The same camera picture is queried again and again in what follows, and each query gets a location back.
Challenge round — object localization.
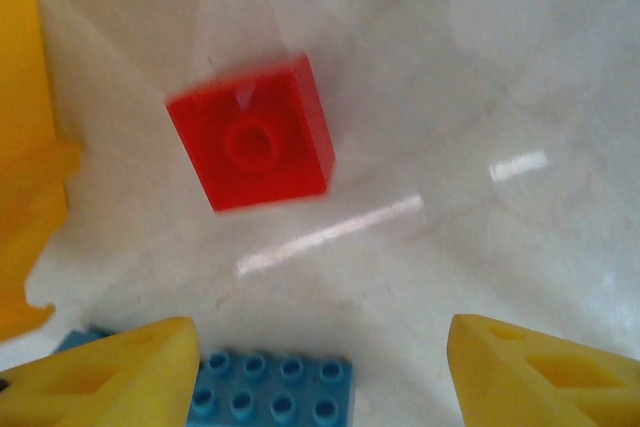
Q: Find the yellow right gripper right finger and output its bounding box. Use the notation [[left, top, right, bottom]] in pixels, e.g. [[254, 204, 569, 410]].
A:
[[446, 313, 640, 427]]

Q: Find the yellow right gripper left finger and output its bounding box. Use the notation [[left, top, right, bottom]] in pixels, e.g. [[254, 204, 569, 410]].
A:
[[0, 316, 201, 427]]

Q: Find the dark blue lego brick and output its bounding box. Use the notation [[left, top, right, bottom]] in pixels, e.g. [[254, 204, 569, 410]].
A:
[[187, 350, 355, 427]]

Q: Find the square red lego brick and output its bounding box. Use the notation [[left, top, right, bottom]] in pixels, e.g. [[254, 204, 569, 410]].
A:
[[164, 50, 336, 213]]

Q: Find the light blue lego brick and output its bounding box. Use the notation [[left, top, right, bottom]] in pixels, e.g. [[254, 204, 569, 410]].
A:
[[53, 328, 114, 354]]

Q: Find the yellow plastic bin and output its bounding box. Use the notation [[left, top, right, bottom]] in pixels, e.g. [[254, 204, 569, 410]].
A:
[[0, 0, 82, 343]]

